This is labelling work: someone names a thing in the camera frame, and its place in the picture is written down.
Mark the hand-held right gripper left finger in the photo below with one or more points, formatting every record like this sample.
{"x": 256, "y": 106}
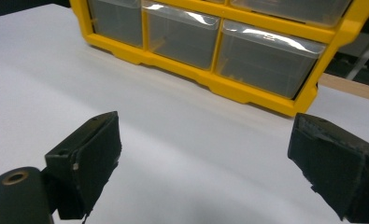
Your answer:
{"x": 88, "y": 161}

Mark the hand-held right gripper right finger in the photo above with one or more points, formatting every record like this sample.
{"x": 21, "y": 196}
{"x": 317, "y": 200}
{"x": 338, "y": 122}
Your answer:
{"x": 337, "y": 165}

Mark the yellow black storage cabinet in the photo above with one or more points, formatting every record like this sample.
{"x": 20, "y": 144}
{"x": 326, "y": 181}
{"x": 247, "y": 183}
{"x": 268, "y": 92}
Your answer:
{"x": 250, "y": 93}

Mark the white table mat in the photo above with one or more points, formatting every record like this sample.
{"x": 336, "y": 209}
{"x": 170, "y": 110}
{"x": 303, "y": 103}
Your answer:
{"x": 173, "y": 140}

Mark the set of clear drawers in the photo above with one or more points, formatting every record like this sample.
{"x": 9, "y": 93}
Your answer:
{"x": 266, "y": 62}

